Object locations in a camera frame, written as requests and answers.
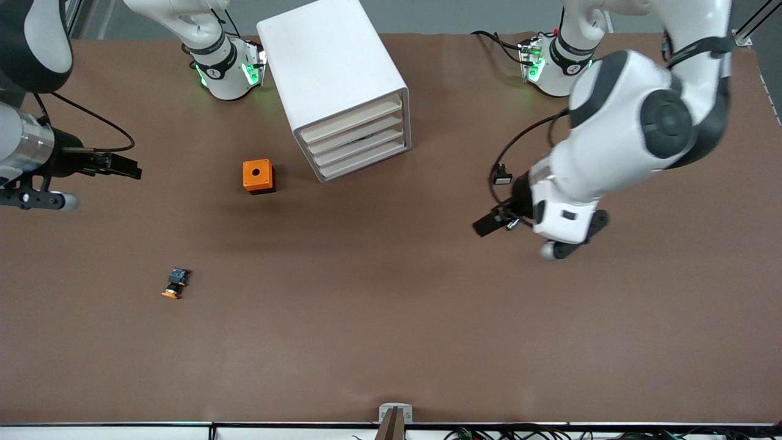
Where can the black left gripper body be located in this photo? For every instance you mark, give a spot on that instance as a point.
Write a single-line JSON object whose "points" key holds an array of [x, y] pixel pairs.
{"points": [[521, 194]]}

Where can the orange box with hole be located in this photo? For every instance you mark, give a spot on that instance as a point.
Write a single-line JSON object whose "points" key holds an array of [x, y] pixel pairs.
{"points": [[249, 177]]}

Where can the black white switch module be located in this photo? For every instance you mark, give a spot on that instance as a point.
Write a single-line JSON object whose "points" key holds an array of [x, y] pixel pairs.
{"points": [[502, 178]]}

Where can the orange capped push button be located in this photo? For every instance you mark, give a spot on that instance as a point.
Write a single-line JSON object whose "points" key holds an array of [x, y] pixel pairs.
{"points": [[177, 282]]}

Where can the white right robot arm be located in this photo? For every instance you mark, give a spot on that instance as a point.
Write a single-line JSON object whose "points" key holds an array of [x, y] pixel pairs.
{"points": [[18, 146]]}

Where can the grey table edge bracket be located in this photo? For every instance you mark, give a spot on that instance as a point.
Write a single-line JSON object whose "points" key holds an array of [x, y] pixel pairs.
{"points": [[386, 409]]}

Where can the aluminium frame profile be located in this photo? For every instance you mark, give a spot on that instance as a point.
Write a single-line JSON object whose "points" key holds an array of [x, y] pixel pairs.
{"points": [[744, 38], [73, 15]]}

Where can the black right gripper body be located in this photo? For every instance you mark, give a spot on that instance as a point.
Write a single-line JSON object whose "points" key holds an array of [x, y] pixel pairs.
{"points": [[66, 160]]}

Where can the small silver metal fitting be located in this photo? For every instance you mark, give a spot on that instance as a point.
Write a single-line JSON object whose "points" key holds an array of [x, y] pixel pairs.
{"points": [[512, 225]]}

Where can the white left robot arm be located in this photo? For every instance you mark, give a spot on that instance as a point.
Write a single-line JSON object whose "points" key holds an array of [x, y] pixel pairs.
{"points": [[611, 140]]}

